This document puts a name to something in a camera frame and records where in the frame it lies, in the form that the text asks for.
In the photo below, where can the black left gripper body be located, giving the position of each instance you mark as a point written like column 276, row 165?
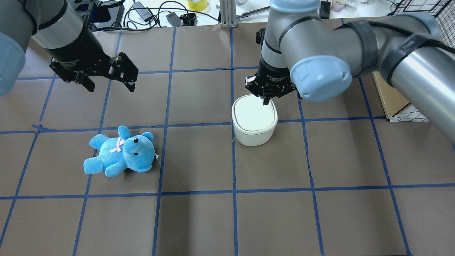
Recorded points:
column 79, row 49

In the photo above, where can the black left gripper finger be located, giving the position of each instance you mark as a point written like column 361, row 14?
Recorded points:
column 73, row 76
column 122, row 69

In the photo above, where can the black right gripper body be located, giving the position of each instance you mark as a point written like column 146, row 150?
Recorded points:
column 273, row 76

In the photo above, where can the white trash can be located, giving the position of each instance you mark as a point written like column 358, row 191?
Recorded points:
column 254, row 122

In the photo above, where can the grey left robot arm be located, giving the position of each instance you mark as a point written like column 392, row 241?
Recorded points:
column 62, row 28

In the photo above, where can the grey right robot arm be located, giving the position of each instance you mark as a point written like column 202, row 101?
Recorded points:
column 299, row 53

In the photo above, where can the black power adapter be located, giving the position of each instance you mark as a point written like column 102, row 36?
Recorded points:
column 142, row 11

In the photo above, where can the long metal rod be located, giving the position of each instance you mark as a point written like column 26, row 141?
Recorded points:
column 253, row 12

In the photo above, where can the blue teddy bear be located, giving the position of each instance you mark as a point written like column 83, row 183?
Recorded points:
column 126, row 151

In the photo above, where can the yellow tape roll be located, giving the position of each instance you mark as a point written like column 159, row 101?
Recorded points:
column 197, row 5

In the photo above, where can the white plastic cup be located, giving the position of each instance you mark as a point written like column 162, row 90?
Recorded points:
column 338, row 5

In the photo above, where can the aluminium frame post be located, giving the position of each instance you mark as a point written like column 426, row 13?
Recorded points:
column 228, row 17

